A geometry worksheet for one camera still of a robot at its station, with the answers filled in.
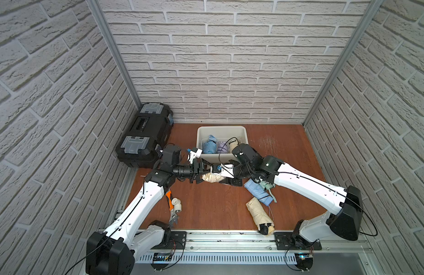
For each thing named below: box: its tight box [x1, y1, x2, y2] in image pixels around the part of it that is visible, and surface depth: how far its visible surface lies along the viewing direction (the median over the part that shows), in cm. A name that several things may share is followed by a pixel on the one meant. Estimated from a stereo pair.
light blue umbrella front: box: [202, 134, 218, 154], surface depth 102 cm
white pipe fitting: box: [171, 197, 183, 213], surface depth 83 cm
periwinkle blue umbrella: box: [243, 178, 274, 206], surface depth 87 cm
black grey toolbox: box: [115, 102, 175, 170], surface depth 94 cm
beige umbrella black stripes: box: [201, 172, 225, 183], surface depth 68 cm
